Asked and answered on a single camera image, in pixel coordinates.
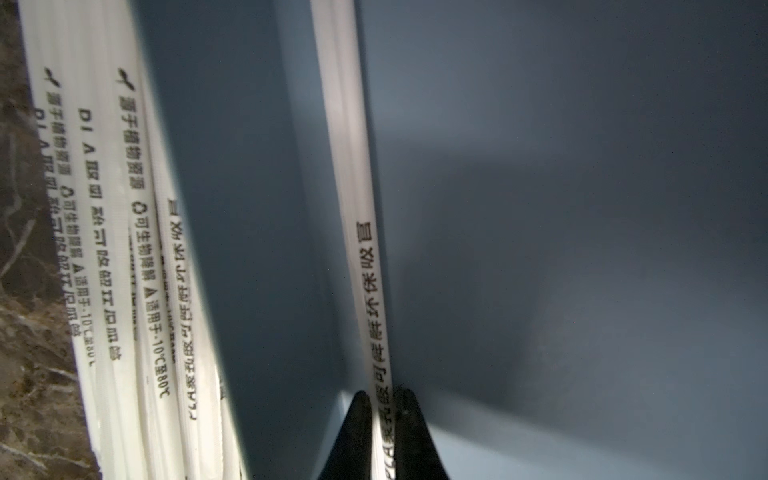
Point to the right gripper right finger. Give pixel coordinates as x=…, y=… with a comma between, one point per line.
x=415, y=454

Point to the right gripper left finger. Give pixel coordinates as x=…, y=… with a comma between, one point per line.
x=350, y=457

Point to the blue storage box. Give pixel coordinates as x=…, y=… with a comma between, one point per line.
x=571, y=200

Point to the left pile white straw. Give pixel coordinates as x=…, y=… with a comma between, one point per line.
x=147, y=367

